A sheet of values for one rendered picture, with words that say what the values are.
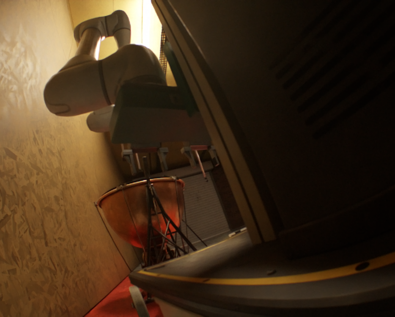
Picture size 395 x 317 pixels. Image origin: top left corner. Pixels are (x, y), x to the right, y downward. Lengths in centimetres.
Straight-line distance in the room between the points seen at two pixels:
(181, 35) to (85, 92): 31
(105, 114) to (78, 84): 34
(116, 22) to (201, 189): 744
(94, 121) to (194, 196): 720
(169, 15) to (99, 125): 54
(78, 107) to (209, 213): 752
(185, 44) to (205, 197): 762
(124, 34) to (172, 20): 49
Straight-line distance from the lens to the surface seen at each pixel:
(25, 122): 135
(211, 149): 99
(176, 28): 63
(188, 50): 53
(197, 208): 784
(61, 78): 64
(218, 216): 798
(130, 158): 79
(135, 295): 101
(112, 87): 58
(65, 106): 63
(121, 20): 117
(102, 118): 91
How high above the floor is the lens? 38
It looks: 20 degrees up
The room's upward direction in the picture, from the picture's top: 20 degrees counter-clockwise
